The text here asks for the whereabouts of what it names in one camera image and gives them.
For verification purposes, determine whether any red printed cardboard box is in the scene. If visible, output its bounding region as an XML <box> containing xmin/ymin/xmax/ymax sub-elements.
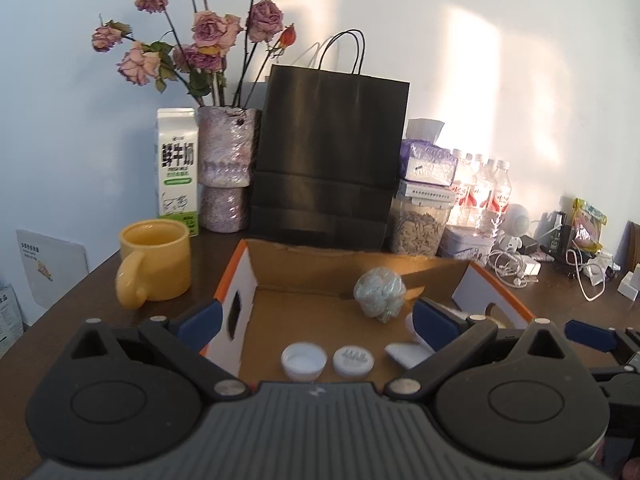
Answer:
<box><xmin>199</xmin><ymin>238</ymin><xmax>537</xmax><ymax>386</ymax></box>

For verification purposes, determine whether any purple tissue pack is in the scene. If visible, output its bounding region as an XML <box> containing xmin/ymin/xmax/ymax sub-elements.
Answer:
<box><xmin>399</xmin><ymin>118</ymin><xmax>459</xmax><ymax>186</ymax></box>

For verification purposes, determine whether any flat white box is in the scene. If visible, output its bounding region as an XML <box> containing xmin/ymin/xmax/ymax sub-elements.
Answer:
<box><xmin>398</xmin><ymin>180</ymin><xmax>457</xmax><ymax>207</ymax></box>

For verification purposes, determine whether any black upright device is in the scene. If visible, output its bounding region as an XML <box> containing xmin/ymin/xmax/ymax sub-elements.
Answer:
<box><xmin>547</xmin><ymin>212</ymin><xmax>576</xmax><ymax>262</ymax></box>

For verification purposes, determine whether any plastic bag bundle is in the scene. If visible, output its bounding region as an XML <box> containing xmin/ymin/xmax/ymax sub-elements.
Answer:
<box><xmin>353</xmin><ymin>266</ymin><xmax>406</xmax><ymax>325</ymax></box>

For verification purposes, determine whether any dried rose bouquet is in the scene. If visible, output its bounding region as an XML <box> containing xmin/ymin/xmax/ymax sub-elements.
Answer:
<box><xmin>91</xmin><ymin>0</ymin><xmax>299</xmax><ymax>109</ymax></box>

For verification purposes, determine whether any pack of water bottles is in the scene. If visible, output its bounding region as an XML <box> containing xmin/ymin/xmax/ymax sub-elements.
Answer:
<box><xmin>447</xmin><ymin>148</ymin><xmax>514</xmax><ymax>234</ymax></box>

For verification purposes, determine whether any white green milk carton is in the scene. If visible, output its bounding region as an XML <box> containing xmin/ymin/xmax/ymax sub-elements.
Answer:
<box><xmin>155</xmin><ymin>107</ymin><xmax>201</xmax><ymax>238</ymax></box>

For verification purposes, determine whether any blue white carton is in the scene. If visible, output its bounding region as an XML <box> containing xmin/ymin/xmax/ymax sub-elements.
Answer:
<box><xmin>0</xmin><ymin>282</ymin><xmax>24</xmax><ymax>357</ymax></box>

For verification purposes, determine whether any white cable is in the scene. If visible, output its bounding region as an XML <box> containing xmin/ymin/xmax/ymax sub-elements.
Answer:
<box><xmin>564</xmin><ymin>247</ymin><xmax>609</xmax><ymax>302</ymax></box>

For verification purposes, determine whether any clear jar of seeds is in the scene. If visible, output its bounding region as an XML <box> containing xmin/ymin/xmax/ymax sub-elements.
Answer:
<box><xmin>388</xmin><ymin>197</ymin><xmax>451</xmax><ymax>257</ymax></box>

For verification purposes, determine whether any yellow pink snack bag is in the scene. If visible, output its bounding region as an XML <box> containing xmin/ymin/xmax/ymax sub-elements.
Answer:
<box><xmin>571</xmin><ymin>197</ymin><xmax>609</xmax><ymax>254</ymax></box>

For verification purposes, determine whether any black paper bag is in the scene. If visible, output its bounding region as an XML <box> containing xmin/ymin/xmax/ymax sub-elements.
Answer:
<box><xmin>248</xmin><ymin>30</ymin><xmax>412</xmax><ymax>253</ymax></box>

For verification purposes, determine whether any white labelled bottle cap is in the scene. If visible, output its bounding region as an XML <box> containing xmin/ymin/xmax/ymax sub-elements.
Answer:
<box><xmin>332</xmin><ymin>344</ymin><xmax>375</xmax><ymax>379</ymax></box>

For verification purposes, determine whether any printed tin box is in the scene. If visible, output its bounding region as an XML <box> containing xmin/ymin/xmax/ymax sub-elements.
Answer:
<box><xmin>438</xmin><ymin>224</ymin><xmax>494</xmax><ymax>267</ymax></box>

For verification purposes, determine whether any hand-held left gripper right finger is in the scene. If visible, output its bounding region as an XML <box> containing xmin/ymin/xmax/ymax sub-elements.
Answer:
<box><xmin>383</xmin><ymin>297</ymin><xmax>591</xmax><ymax>402</ymax></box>

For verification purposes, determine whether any small white object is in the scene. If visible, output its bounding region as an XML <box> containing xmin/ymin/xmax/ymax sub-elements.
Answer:
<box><xmin>587</xmin><ymin>259</ymin><xmax>616</xmax><ymax>286</ymax></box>

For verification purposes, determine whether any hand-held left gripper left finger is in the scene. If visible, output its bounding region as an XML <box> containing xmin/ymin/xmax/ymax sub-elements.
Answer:
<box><xmin>69</xmin><ymin>299</ymin><xmax>251</xmax><ymax>404</ymax></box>

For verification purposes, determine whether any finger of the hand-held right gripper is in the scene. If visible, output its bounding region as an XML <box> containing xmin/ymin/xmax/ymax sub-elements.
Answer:
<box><xmin>589</xmin><ymin>364</ymin><xmax>640</xmax><ymax>386</ymax></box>
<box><xmin>564</xmin><ymin>319</ymin><xmax>640</xmax><ymax>361</ymax></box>

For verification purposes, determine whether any small white fan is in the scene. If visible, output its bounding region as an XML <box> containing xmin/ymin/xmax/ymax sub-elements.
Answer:
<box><xmin>499</xmin><ymin>203</ymin><xmax>534</xmax><ymax>254</ymax></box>

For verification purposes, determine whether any purple textured vase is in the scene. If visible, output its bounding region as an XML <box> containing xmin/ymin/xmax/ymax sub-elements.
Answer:
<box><xmin>196</xmin><ymin>105</ymin><xmax>262</xmax><ymax>234</ymax></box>

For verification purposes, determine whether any yellow mug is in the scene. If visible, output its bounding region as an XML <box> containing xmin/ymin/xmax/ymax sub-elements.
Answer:
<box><xmin>115</xmin><ymin>219</ymin><xmax>193</xmax><ymax>310</ymax></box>

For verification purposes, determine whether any white printed panel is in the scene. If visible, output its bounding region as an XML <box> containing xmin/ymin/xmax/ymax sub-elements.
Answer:
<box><xmin>16</xmin><ymin>228</ymin><xmax>90</xmax><ymax>311</ymax></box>

